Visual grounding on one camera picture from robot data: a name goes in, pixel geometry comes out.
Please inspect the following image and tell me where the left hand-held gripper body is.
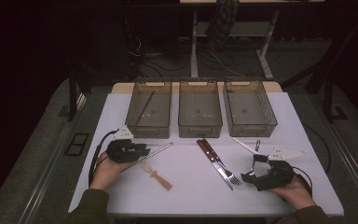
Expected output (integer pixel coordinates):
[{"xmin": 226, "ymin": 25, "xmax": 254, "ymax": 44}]
[{"xmin": 105, "ymin": 126, "xmax": 145, "ymax": 163}]

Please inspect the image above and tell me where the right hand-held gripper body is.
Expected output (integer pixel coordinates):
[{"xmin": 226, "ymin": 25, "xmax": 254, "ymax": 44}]
[{"xmin": 255, "ymin": 148, "xmax": 307, "ymax": 191}]

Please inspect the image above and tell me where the metal spoon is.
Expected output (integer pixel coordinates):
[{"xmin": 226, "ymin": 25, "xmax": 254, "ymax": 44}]
[{"xmin": 250, "ymin": 139, "xmax": 261, "ymax": 175}]

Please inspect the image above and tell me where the metal chopstick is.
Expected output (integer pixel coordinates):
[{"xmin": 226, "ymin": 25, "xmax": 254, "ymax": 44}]
[
  {"xmin": 122, "ymin": 142, "xmax": 174, "ymax": 172},
  {"xmin": 135, "ymin": 91, "xmax": 156, "ymax": 125}
]

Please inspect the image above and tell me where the white chopstick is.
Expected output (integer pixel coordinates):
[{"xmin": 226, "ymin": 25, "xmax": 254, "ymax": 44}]
[
  {"xmin": 230, "ymin": 136, "xmax": 259, "ymax": 156},
  {"xmin": 230, "ymin": 136, "xmax": 259, "ymax": 155}
]

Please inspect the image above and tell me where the small wooden spoon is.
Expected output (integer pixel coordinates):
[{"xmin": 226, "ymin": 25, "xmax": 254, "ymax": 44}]
[{"xmin": 141, "ymin": 162, "xmax": 173, "ymax": 191}]

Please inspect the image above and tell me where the transparent brown plastic bin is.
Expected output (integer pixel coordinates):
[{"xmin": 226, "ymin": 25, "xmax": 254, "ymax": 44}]
[
  {"xmin": 223, "ymin": 77, "xmax": 278, "ymax": 138},
  {"xmin": 124, "ymin": 78, "xmax": 172, "ymax": 139},
  {"xmin": 177, "ymin": 78, "xmax": 224, "ymax": 139}
]

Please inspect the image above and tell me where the wooden-handled fork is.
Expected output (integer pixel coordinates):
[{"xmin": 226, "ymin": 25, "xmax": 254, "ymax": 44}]
[{"xmin": 201, "ymin": 138, "xmax": 243, "ymax": 187}]

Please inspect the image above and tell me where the person's right hand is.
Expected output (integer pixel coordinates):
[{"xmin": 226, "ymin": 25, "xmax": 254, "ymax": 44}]
[{"xmin": 268, "ymin": 175, "xmax": 316, "ymax": 211}]

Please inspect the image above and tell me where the person's left hand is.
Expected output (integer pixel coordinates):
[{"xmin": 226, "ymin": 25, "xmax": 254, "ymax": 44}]
[{"xmin": 89, "ymin": 151, "xmax": 134, "ymax": 191}]

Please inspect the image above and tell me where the white table cover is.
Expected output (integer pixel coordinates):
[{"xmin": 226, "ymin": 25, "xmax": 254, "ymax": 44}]
[{"xmin": 67, "ymin": 91, "xmax": 345, "ymax": 217}]

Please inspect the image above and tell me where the black metal stand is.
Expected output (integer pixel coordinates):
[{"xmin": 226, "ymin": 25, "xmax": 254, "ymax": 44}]
[
  {"xmin": 281, "ymin": 12, "xmax": 358, "ymax": 124},
  {"xmin": 67, "ymin": 66, "xmax": 94, "ymax": 122}
]

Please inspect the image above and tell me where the dark hanging cloth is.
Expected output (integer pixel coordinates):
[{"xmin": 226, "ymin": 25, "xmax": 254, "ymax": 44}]
[{"xmin": 204, "ymin": 0, "xmax": 241, "ymax": 49}]

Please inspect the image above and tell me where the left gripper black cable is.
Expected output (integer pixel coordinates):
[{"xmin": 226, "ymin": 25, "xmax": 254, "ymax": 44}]
[{"xmin": 88, "ymin": 130, "xmax": 119, "ymax": 188}]

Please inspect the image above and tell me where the metal floor rail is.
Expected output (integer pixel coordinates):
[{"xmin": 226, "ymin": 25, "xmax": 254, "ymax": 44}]
[
  {"xmin": 327, "ymin": 120, "xmax": 358, "ymax": 213},
  {"xmin": 18, "ymin": 92, "xmax": 88, "ymax": 224}
]

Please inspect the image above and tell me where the tangle of floor cables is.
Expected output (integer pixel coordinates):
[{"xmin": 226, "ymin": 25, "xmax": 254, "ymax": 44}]
[{"xmin": 127, "ymin": 34, "xmax": 246, "ymax": 78}]

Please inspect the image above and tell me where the white metal table frame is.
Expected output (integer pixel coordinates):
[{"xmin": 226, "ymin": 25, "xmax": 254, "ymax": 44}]
[{"xmin": 180, "ymin": 0, "xmax": 325, "ymax": 80}]

